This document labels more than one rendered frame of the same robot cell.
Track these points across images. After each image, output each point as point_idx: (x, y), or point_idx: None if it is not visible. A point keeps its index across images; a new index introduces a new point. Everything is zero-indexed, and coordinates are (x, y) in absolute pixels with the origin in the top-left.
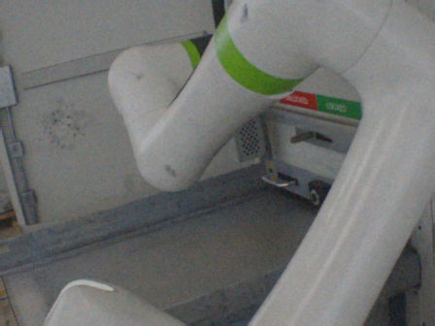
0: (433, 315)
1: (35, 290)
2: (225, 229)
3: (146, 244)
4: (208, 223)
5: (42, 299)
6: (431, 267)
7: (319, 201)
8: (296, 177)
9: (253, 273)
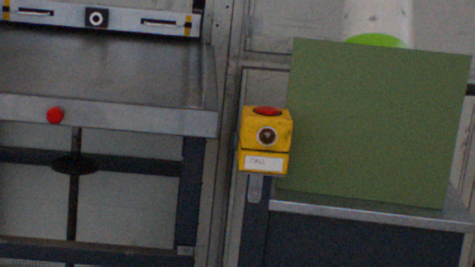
0: (222, 89)
1: (6, 84)
2: (40, 44)
3: (0, 55)
4: (12, 43)
5: (33, 86)
6: (225, 52)
7: (101, 21)
8: (53, 8)
9: (138, 57)
